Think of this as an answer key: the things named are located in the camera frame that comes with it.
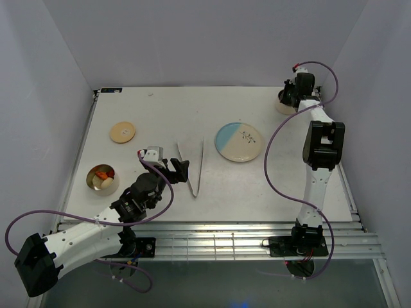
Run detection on red fried chicken drumstick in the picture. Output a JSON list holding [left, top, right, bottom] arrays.
[[106, 170, 115, 178]]

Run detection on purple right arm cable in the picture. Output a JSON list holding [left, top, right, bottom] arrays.
[[263, 60, 340, 280]]

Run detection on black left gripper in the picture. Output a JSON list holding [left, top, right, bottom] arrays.
[[140, 157, 189, 209]]

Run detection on wooden round lid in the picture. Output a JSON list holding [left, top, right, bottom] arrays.
[[109, 121, 136, 144]]

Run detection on left blue corner label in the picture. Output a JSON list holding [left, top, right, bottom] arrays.
[[100, 87, 123, 94]]

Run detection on stainless steel slotted tongs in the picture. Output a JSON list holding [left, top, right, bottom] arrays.
[[177, 138, 204, 198]]

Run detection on orange fried cutlet piece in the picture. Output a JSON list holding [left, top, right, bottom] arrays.
[[95, 171, 108, 180]]

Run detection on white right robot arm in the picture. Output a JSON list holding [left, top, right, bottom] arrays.
[[279, 68, 345, 255]]

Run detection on white steamed bun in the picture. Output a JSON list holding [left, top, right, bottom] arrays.
[[100, 177, 114, 190]]

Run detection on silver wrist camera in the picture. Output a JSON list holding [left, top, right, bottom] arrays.
[[292, 64, 308, 74], [137, 146, 164, 167]]

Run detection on steel lunch bowl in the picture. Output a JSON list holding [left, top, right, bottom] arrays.
[[275, 90, 296, 116], [86, 164, 119, 196]]

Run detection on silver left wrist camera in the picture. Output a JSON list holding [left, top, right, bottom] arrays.
[[137, 146, 164, 167]]

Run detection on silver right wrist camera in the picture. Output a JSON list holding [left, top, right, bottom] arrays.
[[292, 64, 308, 74]]

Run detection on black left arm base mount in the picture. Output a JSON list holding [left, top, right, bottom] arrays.
[[124, 237, 157, 258]]

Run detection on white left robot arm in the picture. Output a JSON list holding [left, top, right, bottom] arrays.
[[14, 150, 189, 298]]

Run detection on blue and white plate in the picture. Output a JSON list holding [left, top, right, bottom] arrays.
[[214, 122, 264, 162]]

